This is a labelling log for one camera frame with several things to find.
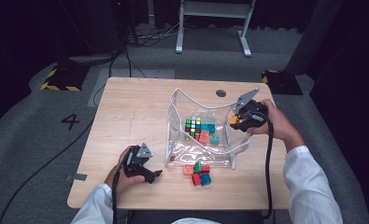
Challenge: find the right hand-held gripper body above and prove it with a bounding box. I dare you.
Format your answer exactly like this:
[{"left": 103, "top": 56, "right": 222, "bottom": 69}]
[{"left": 233, "top": 88, "right": 269, "bottom": 132}]

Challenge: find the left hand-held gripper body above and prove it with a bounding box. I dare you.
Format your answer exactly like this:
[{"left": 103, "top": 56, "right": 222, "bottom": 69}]
[{"left": 124, "top": 143, "right": 154, "bottom": 177}]

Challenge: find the peach toy block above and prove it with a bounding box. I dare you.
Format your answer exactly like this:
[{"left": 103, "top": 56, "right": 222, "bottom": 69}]
[{"left": 198, "top": 130, "right": 211, "bottom": 145}]

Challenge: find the clear bag with white trim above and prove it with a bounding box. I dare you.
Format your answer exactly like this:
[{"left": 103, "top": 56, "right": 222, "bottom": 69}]
[{"left": 164, "top": 88, "right": 253, "bottom": 171}]

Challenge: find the multicoloured puzzle cube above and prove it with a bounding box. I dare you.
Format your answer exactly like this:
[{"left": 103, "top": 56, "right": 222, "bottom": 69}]
[{"left": 184, "top": 117, "right": 203, "bottom": 142}]

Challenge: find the blue toy block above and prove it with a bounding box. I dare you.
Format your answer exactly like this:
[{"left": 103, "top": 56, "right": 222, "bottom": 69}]
[{"left": 200, "top": 173, "right": 212, "bottom": 187}]

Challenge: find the person's left hand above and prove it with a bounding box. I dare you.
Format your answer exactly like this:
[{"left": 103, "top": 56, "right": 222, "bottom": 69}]
[{"left": 104, "top": 147, "right": 146, "bottom": 194}]

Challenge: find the person's right hand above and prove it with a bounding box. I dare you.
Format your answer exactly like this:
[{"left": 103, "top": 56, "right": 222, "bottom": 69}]
[{"left": 247, "top": 99, "right": 305, "bottom": 153}]

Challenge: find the black yellow striped floor base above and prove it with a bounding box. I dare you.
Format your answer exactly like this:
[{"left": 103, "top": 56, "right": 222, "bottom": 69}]
[
  {"left": 261, "top": 69, "right": 304, "bottom": 96},
  {"left": 40, "top": 63, "right": 92, "bottom": 92}
]

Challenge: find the grey tape piece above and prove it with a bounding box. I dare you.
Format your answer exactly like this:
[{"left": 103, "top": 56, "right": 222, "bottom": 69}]
[{"left": 64, "top": 173, "right": 88, "bottom": 183}]

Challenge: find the person's torso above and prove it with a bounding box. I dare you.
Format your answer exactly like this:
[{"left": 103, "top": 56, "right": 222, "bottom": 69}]
[{"left": 171, "top": 217, "right": 222, "bottom": 224}]

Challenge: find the grey pillar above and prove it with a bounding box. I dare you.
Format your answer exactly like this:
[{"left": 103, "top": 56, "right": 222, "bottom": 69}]
[{"left": 284, "top": 0, "right": 344, "bottom": 76}]

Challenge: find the white metal stand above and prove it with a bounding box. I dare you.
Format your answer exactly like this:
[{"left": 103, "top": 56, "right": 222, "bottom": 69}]
[{"left": 175, "top": 0, "right": 257, "bottom": 58}]

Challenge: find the dark equipment cabinet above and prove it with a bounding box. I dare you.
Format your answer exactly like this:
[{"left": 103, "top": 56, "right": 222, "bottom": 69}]
[{"left": 57, "top": 0, "right": 124, "bottom": 57}]

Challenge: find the left hand-held gripper black cable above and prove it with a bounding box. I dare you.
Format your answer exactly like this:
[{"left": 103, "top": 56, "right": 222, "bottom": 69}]
[{"left": 111, "top": 157, "right": 129, "bottom": 224}]

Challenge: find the hand-held gripper black cable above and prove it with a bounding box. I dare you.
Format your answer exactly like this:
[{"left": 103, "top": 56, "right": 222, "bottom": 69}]
[
  {"left": 111, "top": 157, "right": 129, "bottom": 224},
  {"left": 261, "top": 116, "right": 275, "bottom": 220}
]

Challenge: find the right hand-held gripper black cable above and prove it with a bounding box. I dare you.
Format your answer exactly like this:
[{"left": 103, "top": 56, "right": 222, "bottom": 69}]
[{"left": 261, "top": 116, "right": 275, "bottom": 220}]

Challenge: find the long black floor cable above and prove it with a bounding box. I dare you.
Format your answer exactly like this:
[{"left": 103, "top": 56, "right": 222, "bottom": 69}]
[{"left": 0, "top": 118, "right": 95, "bottom": 224}]

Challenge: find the thin black floor cable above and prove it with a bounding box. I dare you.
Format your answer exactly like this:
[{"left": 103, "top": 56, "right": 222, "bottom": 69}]
[{"left": 92, "top": 46, "right": 134, "bottom": 107}]

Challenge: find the bundle of floor cables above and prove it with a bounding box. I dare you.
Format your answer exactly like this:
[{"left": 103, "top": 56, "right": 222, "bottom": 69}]
[{"left": 122, "top": 15, "right": 190, "bottom": 49}]

